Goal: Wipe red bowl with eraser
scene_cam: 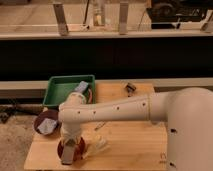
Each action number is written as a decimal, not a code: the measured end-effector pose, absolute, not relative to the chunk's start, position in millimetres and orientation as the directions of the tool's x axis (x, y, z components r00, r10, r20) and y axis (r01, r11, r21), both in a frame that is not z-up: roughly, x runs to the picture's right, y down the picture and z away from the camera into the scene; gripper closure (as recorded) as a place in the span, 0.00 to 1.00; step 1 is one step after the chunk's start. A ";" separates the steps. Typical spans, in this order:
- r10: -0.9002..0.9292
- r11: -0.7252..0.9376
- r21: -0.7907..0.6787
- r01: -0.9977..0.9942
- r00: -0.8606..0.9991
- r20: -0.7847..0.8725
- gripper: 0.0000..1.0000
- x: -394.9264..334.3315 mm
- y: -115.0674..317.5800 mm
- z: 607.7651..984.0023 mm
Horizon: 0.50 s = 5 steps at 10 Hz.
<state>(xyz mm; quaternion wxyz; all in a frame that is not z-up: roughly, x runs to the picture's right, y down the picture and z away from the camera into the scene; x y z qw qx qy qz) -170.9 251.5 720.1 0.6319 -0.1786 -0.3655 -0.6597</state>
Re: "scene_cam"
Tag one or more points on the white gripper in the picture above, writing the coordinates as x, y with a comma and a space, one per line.
70, 131

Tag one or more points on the red bowl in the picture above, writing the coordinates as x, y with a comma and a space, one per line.
79, 150

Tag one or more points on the metal bracket post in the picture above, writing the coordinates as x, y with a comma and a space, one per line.
123, 15
60, 17

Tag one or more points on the black machine in background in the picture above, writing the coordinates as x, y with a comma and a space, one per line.
168, 14

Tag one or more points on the green plastic tray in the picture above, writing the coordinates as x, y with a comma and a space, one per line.
59, 88

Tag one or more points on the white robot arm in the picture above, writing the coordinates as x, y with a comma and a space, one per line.
188, 112

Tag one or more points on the grey sponge in brown bowl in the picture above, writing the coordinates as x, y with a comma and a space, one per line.
47, 126

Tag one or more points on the small black binder clip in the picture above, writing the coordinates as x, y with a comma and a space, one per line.
130, 89

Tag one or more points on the right metal bracket post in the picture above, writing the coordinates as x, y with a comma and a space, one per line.
123, 15

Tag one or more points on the left metal bracket post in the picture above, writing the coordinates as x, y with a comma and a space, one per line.
60, 17

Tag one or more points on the dark brown bowl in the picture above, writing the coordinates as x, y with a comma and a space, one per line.
51, 114

